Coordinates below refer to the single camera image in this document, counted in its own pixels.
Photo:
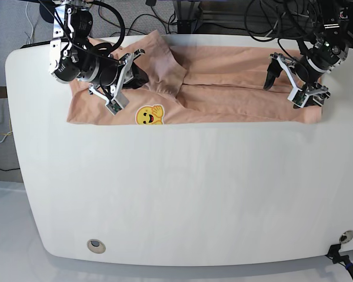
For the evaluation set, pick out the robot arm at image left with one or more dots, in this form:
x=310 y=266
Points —
x=72 y=55

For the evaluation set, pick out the right table cable grommet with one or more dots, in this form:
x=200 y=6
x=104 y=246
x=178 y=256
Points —
x=346 y=237

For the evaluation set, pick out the left table cable grommet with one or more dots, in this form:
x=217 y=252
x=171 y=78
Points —
x=96 y=246

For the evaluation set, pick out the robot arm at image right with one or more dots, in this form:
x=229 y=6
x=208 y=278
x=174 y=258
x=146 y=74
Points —
x=322 y=49

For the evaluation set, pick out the black clamp with cable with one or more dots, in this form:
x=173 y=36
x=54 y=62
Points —
x=336 y=258

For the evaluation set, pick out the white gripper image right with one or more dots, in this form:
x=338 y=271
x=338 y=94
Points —
x=305 y=92

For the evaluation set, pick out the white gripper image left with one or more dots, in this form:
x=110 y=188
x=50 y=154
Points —
x=123 y=73

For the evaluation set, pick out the peach pink T-shirt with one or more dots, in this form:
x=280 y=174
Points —
x=195 y=84

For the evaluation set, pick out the black metal frame post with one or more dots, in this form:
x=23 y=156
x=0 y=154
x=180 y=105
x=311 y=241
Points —
x=188 y=15

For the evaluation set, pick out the table cable grommet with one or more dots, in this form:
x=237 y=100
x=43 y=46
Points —
x=346 y=237
x=96 y=246

